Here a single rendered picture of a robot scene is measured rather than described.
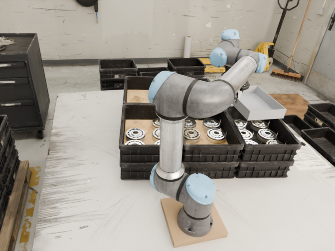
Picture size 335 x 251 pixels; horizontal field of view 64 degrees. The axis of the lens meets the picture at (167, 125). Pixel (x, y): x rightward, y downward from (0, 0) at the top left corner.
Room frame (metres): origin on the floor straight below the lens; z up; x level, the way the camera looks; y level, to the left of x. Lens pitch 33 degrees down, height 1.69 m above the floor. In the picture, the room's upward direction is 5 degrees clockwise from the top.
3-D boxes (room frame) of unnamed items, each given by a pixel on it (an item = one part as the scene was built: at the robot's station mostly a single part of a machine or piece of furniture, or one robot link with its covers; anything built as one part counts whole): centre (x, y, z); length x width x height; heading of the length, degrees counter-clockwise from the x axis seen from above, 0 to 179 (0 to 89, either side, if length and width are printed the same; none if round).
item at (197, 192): (0.73, -0.14, 0.89); 0.13 x 0.12 x 0.14; 61
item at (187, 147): (1.21, -0.20, 0.92); 0.40 x 0.30 x 0.02; 8
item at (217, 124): (1.33, -0.26, 0.86); 0.10 x 0.10 x 0.01
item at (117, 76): (2.80, 0.61, 0.37); 0.40 x 0.30 x 0.45; 108
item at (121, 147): (1.16, 0.09, 0.92); 0.40 x 0.30 x 0.02; 8
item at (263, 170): (1.25, -0.50, 0.76); 0.40 x 0.30 x 0.12; 8
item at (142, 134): (1.15, 0.17, 0.86); 0.10 x 0.10 x 0.01
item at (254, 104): (1.24, -0.43, 1.07); 0.27 x 0.20 x 0.05; 18
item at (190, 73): (3.04, -0.16, 0.37); 0.40 x 0.30 x 0.45; 108
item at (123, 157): (1.16, 0.09, 0.87); 0.40 x 0.30 x 0.11; 8
